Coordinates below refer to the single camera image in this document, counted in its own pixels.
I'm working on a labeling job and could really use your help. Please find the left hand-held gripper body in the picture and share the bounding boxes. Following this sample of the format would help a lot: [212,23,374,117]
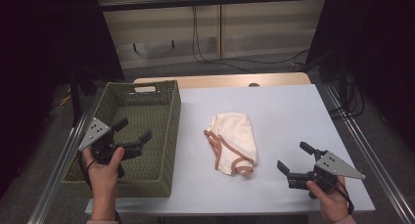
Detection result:
[78,116,144,179]

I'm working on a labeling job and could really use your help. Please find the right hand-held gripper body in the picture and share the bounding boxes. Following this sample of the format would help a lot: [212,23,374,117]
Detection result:
[287,149,366,200]

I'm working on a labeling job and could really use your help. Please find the green woven basket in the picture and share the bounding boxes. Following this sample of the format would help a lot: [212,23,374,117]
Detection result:
[62,79,182,199]

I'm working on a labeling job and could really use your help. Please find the cream garment with brown trim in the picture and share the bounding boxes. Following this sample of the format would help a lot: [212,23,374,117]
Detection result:
[203,112,258,178]

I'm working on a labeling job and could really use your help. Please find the person's right hand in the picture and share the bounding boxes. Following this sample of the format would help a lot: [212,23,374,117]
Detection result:
[305,176,351,223]

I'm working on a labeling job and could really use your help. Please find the person's left hand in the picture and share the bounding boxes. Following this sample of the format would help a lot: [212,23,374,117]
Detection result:
[82,146,125,199]

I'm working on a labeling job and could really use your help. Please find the black metal stand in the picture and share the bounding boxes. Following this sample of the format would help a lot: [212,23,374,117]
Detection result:
[69,70,83,127]

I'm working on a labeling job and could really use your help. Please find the white table mat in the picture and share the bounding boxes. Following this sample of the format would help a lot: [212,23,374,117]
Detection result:
[85,84,376,216]

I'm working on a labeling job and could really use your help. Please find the black curtain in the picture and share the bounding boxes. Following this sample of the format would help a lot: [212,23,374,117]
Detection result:
[306,0,415,150]
[0,0,125,199]

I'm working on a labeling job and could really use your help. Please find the light wooden table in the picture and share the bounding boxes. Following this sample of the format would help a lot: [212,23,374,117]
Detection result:
[133,71,312,90]

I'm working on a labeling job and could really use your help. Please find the black horizontal bar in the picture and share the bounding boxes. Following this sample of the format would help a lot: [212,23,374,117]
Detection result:
[97,0,329,13]

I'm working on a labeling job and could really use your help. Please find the aluminium rail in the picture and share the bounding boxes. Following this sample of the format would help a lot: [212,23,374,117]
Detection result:
[324,85,415,224]
[27,108,96,224]

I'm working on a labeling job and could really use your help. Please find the right hand-held gripper black cable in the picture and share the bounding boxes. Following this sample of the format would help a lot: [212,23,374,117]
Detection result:
[326,176,356,216]

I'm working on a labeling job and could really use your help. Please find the yellow cable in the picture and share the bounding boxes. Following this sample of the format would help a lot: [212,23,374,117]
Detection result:
[52,90,72,108]

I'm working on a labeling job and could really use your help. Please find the black floor cables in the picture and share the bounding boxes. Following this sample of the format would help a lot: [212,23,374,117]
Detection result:
[327,76,366,119]

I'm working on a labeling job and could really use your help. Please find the black wall cable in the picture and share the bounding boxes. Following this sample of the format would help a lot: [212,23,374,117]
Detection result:
[191,5,311,73]

